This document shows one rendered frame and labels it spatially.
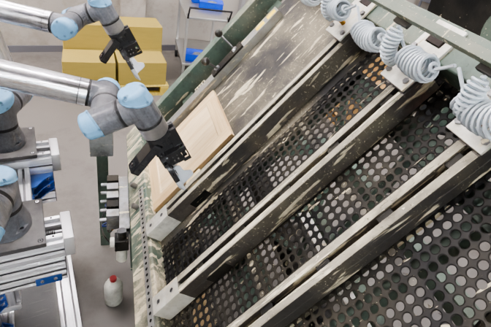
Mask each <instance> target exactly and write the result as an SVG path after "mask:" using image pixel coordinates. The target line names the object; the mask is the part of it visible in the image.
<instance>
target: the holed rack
mask: <svg viewBox="0 0 491 327"><path fill-rule="evenodd" d="M138 196H139V206H140V225H141V236H142V255H143V265H144V275H145V295H146V305H147V315H148V327H156V323H155V315H153V302H152V298H153V290H152V282H151V266H150V258H149V249H148V236H147V234H146V225H145V224H146V216H145V201H144V192H143V187H141V188H140V189H139V190H138Z"/></svg>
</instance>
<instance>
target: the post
mask: <svg viewBox="0 0 491 327"><path fill-rule="evenodd" d="M96 167H97V182H98V196H99V219H100V218H102V215H103V212H100V209H105V208H106V207H105V206H104V205H105V204H106V203H104V204H101V203H100V200H103V199H107V195H101V191H107V186H104V187H102V186H101V183H107V176H108V175H109V172H108V156H99V157H96ZM99 224H100V239H101V245H109V244H110V243H109V242H108V241H107V240H106V239H105V238H104V236H103V234H102V231H101V222H99ZM102 229H103V232H104V235H105V236H106V237H107V238H108V240H109V241H110V233H108V232H107V229H106V227H102Z"/></svg>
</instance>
